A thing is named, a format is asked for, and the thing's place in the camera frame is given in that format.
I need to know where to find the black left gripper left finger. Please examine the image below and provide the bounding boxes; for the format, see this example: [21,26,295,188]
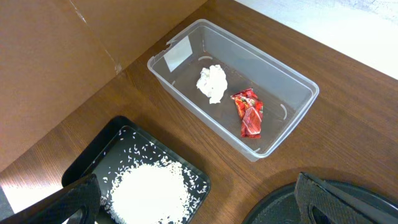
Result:
[1,174,101,223]

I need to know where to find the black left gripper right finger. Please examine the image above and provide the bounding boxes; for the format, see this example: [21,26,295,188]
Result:
[294,172,397,224]

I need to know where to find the black rectangular food tray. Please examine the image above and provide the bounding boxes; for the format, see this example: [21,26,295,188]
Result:
[62,116,211,223]

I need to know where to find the white tissue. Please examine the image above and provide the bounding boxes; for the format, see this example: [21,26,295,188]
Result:
[196,65,228,104]

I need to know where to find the black round tray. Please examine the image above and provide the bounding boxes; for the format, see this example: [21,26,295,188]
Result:
[243,180,397,224]

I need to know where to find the clear plastic waste bin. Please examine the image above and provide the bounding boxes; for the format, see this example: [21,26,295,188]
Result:
[147,19,320,162]

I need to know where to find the white label in bin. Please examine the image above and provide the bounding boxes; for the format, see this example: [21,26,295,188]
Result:
[164,36,193,72]

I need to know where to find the red candy wrapper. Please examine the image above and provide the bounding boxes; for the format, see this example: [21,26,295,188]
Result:
[231,88,264,139]

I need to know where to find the pile of rice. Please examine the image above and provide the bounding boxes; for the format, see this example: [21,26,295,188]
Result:
[109,162,190,223]

